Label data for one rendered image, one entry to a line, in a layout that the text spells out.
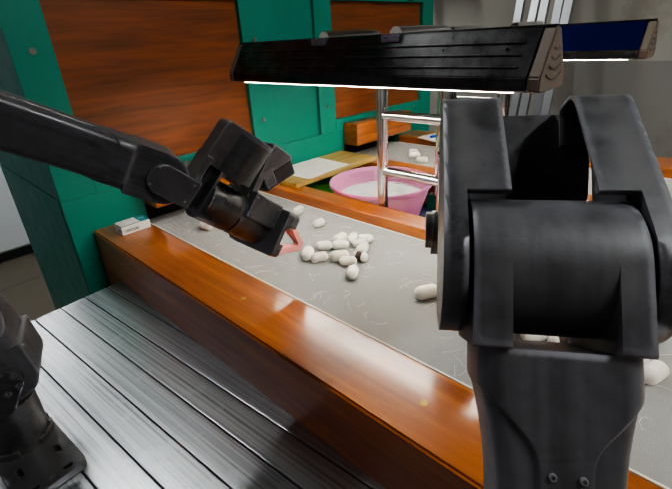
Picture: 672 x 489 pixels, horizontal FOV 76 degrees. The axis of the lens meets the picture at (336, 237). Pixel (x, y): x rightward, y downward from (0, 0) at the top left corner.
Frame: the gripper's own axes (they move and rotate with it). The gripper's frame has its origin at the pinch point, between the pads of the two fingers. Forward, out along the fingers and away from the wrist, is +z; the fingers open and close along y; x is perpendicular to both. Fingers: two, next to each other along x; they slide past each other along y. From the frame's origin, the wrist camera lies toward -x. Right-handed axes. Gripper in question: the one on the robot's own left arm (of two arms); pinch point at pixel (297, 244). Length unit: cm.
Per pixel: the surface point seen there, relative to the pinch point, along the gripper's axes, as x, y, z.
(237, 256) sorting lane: 6.1, 17.9, 4.6
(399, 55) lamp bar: -30.3, -8.3, -5.6
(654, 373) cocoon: -2.0, -46.7, 11.2
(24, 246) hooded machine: 59, 256, 47
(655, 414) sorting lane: 2.1, -47.9, 9.3
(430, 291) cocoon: -1.5, -18.7, 11.0
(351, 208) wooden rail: -13.4, 12.7, 23.8
